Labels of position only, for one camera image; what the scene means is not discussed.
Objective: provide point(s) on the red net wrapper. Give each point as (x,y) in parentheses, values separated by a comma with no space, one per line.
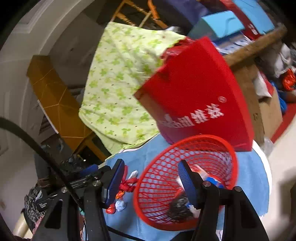
(128,183)

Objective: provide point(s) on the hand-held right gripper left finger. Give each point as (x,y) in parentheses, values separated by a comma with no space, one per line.
(113,183)

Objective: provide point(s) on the teal blue box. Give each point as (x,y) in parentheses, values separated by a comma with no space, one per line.
(222,23)

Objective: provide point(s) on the mustard yellow cabinet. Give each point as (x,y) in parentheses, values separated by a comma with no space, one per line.
(57,104)

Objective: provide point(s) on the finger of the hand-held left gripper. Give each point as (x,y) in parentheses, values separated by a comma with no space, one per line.
(89,169)

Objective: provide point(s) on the stack of blue white boxes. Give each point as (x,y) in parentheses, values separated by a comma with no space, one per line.
(233,44)

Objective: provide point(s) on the wooden shelf board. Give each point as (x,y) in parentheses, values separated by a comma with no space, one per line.
(259,44)

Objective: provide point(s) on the red candy wrapper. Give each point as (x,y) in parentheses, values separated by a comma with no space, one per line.
(110,209)

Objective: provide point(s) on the black white dotted cloth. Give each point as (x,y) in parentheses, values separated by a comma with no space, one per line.
(30,204)

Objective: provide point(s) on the white wrapper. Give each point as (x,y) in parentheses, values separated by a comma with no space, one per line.
(120,205)

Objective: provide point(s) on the light blue cloth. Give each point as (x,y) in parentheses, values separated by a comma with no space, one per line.
(249,171)

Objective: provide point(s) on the green clover print blanket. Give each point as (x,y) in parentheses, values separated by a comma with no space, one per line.
(115,92)

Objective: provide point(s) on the blue flat panel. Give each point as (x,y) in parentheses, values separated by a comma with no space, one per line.
(254,14)

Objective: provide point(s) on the cream leather seat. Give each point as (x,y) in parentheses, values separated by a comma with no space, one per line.
(20,227)

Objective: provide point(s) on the blue plastic bag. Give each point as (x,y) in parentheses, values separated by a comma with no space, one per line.
(282,102)

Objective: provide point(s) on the white plastic bag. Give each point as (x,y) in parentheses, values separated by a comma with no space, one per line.
(277,58)

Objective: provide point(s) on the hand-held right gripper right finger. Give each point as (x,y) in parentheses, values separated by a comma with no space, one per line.
(187,185)

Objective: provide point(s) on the orange packet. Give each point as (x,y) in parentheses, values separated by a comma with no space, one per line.
(290,81)

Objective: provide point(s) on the white door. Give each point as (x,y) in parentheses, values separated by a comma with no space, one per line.
(23,34)

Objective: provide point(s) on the red plastic bag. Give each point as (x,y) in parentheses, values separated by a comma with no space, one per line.
(172,52)

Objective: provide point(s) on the orange metal rack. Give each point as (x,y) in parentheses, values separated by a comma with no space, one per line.
(120,16)

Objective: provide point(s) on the black wrapper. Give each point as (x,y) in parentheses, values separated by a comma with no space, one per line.
(180,206)

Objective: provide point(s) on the red paper bag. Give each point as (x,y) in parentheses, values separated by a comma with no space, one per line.
(196,88)

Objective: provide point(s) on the red mesh plastic basket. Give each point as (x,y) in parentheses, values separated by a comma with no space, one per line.
(148,180)

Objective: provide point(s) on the white blue packet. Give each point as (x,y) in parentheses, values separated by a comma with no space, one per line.
(209,177)

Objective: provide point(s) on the brown cardboard box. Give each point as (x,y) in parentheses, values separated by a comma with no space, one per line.
(270,111)

